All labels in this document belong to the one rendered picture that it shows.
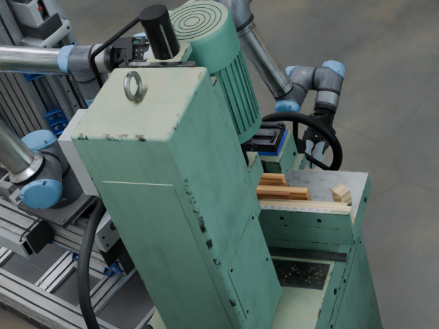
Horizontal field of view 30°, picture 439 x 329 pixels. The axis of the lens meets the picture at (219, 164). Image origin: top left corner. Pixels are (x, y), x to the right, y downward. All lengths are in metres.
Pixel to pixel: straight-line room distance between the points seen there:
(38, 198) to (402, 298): 1.39
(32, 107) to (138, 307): 0.85
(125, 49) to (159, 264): 0.60
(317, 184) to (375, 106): 1.69
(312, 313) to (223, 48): 0.70
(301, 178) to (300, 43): 2.21
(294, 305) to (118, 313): 1.11
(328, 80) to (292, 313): 0.89
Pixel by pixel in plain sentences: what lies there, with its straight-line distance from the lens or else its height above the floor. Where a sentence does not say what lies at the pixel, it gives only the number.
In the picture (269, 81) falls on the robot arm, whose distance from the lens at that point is 2.57.
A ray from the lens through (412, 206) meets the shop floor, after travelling 3.37.
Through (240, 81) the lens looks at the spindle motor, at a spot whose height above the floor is 1.35.
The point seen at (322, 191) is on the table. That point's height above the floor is 0.90.
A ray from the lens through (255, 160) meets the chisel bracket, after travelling 2.09.
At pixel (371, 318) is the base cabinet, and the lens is 2.58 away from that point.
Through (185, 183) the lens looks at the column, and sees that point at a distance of 1.57.
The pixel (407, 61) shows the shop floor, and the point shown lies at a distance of 4.11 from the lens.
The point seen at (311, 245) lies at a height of 0.83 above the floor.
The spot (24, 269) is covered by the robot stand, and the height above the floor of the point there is 0.21.
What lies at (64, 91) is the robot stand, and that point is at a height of 1.07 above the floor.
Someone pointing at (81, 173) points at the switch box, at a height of 1.39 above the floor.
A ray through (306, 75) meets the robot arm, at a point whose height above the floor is 0.85.
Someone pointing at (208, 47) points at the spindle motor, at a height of 1.48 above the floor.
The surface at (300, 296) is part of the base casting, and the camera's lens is 2.10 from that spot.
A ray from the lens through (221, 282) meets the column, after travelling 1.78.
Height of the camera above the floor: 2.41
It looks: 40 degrees down
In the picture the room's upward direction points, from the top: 20 degrees counter-clockwise
